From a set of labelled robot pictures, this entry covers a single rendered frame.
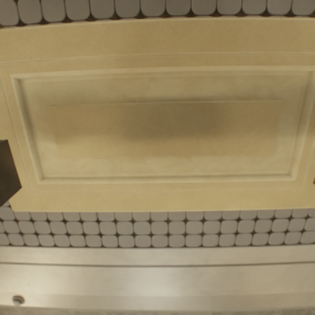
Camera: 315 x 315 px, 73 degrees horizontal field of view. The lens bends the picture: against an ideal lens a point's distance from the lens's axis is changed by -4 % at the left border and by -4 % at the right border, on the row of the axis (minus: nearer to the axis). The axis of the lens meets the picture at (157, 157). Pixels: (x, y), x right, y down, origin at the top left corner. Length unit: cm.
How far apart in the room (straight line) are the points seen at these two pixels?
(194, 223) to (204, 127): 17
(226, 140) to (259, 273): 30
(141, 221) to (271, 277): 29
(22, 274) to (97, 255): 18
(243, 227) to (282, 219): 7
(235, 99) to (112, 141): 17
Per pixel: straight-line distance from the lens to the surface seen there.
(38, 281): 56
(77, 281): 53
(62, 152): 33
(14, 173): 24
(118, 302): 61
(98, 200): 35
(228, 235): 42
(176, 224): 39
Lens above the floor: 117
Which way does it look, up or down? 67 degrees down
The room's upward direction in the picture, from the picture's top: 177 degrees counter-clockwise
